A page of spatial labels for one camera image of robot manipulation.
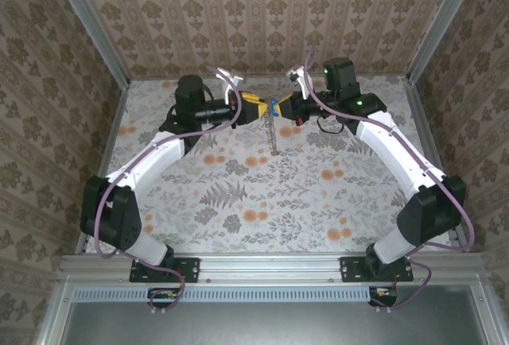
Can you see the key with blue cap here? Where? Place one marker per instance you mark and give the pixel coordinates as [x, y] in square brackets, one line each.
[274, 101]

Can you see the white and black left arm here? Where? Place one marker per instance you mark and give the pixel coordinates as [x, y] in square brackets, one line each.
[115, 218]

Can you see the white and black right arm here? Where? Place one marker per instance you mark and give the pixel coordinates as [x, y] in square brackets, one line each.
[429, 214]

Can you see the floral table cover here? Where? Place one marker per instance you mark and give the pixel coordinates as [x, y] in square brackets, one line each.
[278, 194]

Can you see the black connector box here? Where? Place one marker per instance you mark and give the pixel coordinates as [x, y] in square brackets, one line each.
[163, 295]

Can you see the grey metal panel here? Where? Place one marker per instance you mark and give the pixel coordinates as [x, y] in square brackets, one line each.
[258, 325]

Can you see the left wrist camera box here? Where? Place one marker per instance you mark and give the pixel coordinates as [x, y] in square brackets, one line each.
[230, 82]

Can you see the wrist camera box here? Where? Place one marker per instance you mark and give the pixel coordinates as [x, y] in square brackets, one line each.
[230, 82]
[298, 74]

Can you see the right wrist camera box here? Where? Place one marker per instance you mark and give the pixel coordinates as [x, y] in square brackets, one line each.
[298, 74]

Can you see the aluminium back rail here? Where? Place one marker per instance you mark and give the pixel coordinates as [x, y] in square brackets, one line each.
[151, 78]

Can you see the aluminium side rail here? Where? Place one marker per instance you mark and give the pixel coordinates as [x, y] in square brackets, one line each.
[433, 142]
[107, 154]

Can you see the aluminium corner post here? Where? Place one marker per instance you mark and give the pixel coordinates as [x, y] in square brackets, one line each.
[441, 19]
[91, 27]

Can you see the aluminium mounting rail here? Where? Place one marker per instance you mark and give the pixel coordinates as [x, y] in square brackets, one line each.
[270, 265]

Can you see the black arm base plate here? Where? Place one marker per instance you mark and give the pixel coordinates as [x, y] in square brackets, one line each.
[352, 269]
[187, 269]

